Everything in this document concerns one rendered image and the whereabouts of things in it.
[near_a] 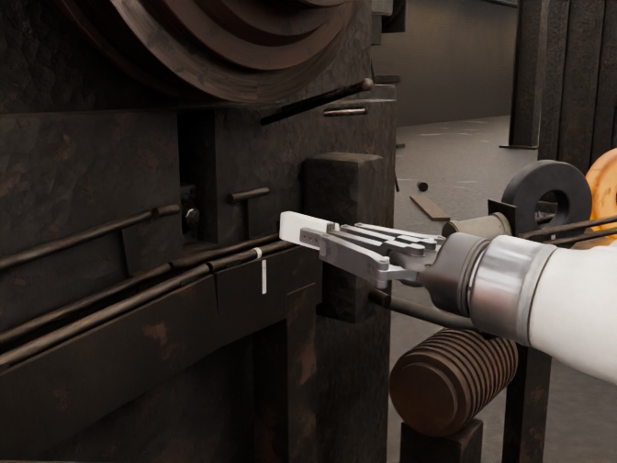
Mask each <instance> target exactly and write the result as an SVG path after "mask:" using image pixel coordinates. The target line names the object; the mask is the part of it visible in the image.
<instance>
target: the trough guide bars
mask: <svg viewBox="0 0 617 463"><path fill-rule="evenodd" d="M553 217H554V215H549V216H544V217H540V218H535V220H536V223H537V224H538V225H540V224H545V223H549V222H550V221H551V220H552V218H553ZM614 222H617V215H612V216H608V217H603V218H598V219H594V220H585V221H581V222H576V223H570V224H566V225H561V226H556V227H552V228H547V229H542V230H538V231H529V232H525V233H520V234H519V238H520V239H523V240H528V241H531V242H536V243H542V244H552V245H555V246H561V245H565V244H570V243H578V242H583V241H587V240H591V239H596V238H600V237H605V236H610V235H614V234H617V227H612V228H608V229H603V230H598V231H591V232H586V233H581V234H577V235H572V236H567V237H563V238H558V239H553V240H549V241H544V242H543V237H545V236H550V235H555V234H559V233H564V232H572V231H577V230H582V229H587V228H591V227H596V226H601V225H605V224H610V223H614Z"/></svg>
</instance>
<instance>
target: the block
mask: <svg viewBox="0 0 617 463"><path fill-rule="evenodd" d="M385 199H386V160H385V158H383V157H381V156H379V155H373V154H361V153H350V152H327V153H321V154H314V155H311V156H309V157H307V158H306V160H305V162H304V215H306V216H310V217H313V218H317V219H321V220H326V221H330V222H334V223H338V224H339V228H341V225H344V224H346V225H349V226H353V227H354V224H355V223H363V224H367V225H373V226H377V227H383V228H385ZM371 288H375V289H377V290H379V291H382V292H383V289H382V288H376V287H374V286H373V285H372V284H371V283H370V282H369V281H367V280H366V279H364V278H361V277H359V276H357V275H354V274H352V273H350V272H348V271H345V270H343V269H341V268H339V267H337V266H335V265H332V264H330V263H327V262H325V261H323V260H322V303H320V304H317V305H316V314H318V315H320V316H324V317H328V318H332V319H335V320H339V321H342V322H348V323H352V324H356V323H359V322H362V321H364V320H366V319H368V318H370V317H372V316H374V315H376V314H377V313H379V312H380V311H381V308H382V307H381V306H379V305H377V304H375V303H374V302H372V301H370V300H369V299H368V293H369V291H370V289H371Z"/></svg>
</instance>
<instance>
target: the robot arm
mask: <svg viewBox="0 0 617 463"><path fill-rule="evenodd" d="M279 238H280V239H282V240H286V241H289V242H292V243H297V244H301V245H304V246H307V247H310V248H313V249H317V250H320V256H319V259H321V260H323V261H325V262H327V263H330V264H332V265H335V266H337V267H339V268H341V269H343V270H345V271H348V272H350V273H352V274H354V275H357V276H359V277H361V278H364V279H366V280H367V281H369V282H370V283H371V284H372V285H373V286H374V287H376V288H386V287H387V281H388V280H392V279H396V280H398V281H400V282H401V283H402V284H403V285H406V286H409V287H413V288H418V287H421V288H422V287H425V288H427V290H428V291H429V293H430V296H431V300H432V303H433V305H434V306H435V307H436V308H438V309H439V310H442V311H448V312H451V313H453V314H456V315H459V316H462V317H466V318H470V319H471V321H472V323H473V325H474V326H475V327H476V328H477V329H478V330H480V331H483V332H486V333H491V334H494V335H496V336H499V337H502V338H505V339H509V340H512V341H514V342H517V343H519V344H521V345H524V346H530V347H533V348H535V349H538V350H540V351H543V352H545V353H547V354H548V355H550V356H552V357H554V358H555V359H556V360H558V361H559V362H561V363H562V364H564V365H565V366H567V367H571V368H573V369H575V370H577V371H579V372H581V373H584V374H586V375H589V376H591V377H594V378H598V379H601V380H604V381H606V382H609V383H611V384H614V385H617V239H616V240H615V241H614V242H613V243H611V244H610V245H609V246H596V247H593V248H591V249H589V250H570V249H565V248H559V247H556V246H555V245H552V244H542V243H536V242H531V241H527V240H523V239H520V238H515V237H511V236H508V235H500V236H498V237H497V238H495V239H494V240H492V241H491V240H490V239H486V238H482V237H477V236H474V235H470V234H466V233H462V232H456V233H453V234H451V235H450V236H449V237H447V238H445V237H442V235H438V236H436V235H425V234H418V233H414V232H408V231H399V230H393V229H389V228H383V227H377V226H373V225H367V224H363V223H355V224H354V227H353V226H349V225H346V224H344V225H341V228H339V224H338V223H334V222H330V221H326V220H321V219H317V218H313V217H310V216H306V215H302V214H299V213H296V212H292V211H286V212H282V213H281V219H280V234H279Z"/></svg>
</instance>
